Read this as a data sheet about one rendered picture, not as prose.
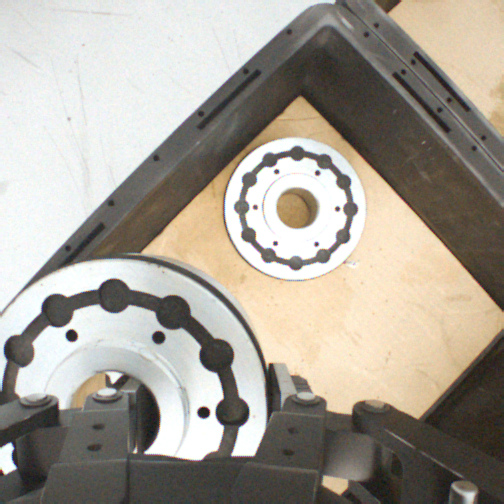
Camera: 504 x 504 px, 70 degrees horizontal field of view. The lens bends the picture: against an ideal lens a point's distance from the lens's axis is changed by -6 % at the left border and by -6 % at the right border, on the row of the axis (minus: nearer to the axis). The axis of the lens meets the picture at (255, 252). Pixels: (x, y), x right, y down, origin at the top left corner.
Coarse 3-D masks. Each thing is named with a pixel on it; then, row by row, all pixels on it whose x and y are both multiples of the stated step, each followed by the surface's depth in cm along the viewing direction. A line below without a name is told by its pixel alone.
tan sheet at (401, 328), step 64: (320, 128) 30; (384, 192) 30; (192, 256) 30; (384, 256) 30; (448, 256) 30; (256, 320) 30; (320, 320) 30; (384, 320) 30; (448, 320) 31; (320, 384) 30; (384, 384) 30; (448, 384) 31
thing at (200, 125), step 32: (288, 32) 20; (320, 32) 20; (352, 32) 20; (256, 64) 20; (384, 64) 20; (224, 96) 20; (416, 96) 20; (192, 128) 20; (448, 128) 20; (160, 160) 20; (480, 160) 20; (128, 192) 19; (96, 224) 19; (64, 256) 19
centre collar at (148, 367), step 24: (72, 360) 12; (96, 360) 12; (120, 360) 12; (144, 360) 12; (48, 384) 12; (72, 384) 12; (144, 384) 12; (168, 384) 12; (168, 408) 12; (168, 432) 12
